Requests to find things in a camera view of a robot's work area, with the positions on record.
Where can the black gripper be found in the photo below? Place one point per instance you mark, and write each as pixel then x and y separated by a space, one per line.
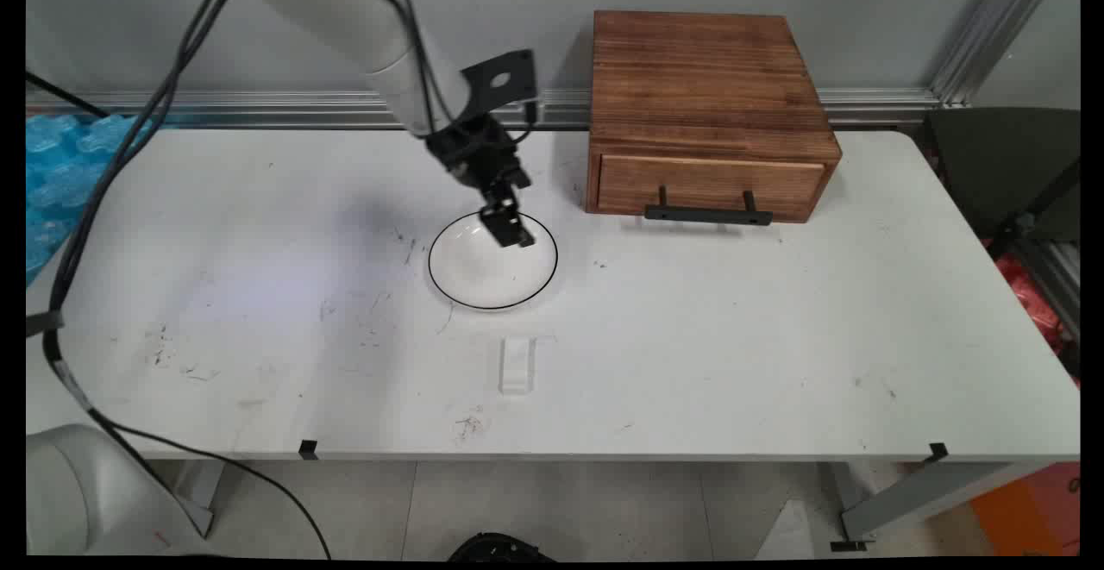
pixel 479 156

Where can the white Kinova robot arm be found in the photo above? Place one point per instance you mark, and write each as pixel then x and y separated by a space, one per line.
pixel 328 1

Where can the blue bubble wrap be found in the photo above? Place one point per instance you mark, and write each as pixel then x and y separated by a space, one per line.
pixel 65 182

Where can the wooden drawer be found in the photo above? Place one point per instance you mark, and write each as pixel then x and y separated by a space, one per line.
pixel 707 175

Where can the black table edge clip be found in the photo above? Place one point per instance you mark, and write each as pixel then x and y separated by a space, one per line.
pixel 308 448
pixel 937 452

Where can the short aluminium profile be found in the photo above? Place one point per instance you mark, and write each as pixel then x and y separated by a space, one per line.
pixel 1056 281

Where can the black device on floor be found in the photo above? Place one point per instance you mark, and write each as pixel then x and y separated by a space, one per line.
pixel 500 548

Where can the white bowl with black rim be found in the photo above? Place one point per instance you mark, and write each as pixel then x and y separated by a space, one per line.
pixel 483 277

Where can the brown wooden drawer cabinet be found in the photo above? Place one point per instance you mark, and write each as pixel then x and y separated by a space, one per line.
pixel 699 70

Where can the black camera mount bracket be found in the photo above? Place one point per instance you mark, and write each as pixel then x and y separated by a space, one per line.
pixel 502 80

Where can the white plastic table marker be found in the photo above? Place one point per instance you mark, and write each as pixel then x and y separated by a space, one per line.
pixel 516 365

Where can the dark grey chair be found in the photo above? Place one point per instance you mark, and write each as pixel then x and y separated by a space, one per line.
pixel 992 165

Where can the red plastic bag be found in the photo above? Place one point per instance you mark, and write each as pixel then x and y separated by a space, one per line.
pixel 1031 298

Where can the diagonal aluminium frame rail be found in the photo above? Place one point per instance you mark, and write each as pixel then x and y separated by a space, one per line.
pixel 992 35

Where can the orange box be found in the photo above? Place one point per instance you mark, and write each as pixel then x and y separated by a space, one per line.
pixel 1035 510

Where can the horizontal aluminium frame rail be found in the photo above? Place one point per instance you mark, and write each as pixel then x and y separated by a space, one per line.
pixel 259 109

